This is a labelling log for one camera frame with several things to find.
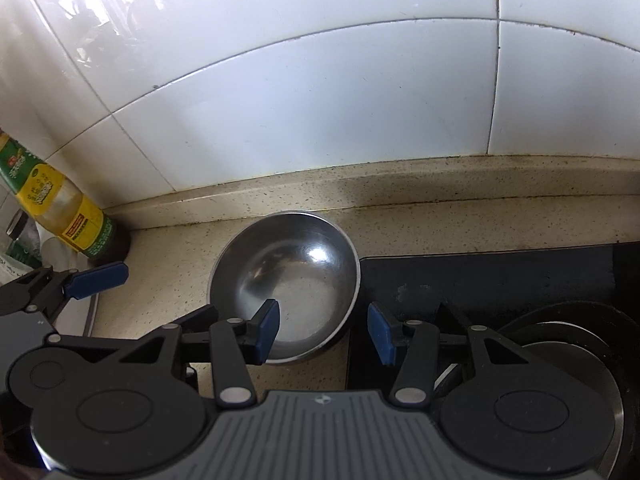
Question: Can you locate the white rotating condiment rack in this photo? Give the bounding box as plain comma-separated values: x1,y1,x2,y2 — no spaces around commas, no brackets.
1,210,98,336

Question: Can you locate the steel bowl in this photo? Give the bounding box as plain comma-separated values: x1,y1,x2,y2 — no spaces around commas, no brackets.
208,211,361,365

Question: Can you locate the yellow green sauce bottle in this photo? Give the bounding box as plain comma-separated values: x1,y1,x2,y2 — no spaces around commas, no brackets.
0,133,131,266

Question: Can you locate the black gas stove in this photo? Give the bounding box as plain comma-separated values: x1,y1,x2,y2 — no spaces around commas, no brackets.
346,243,639,479

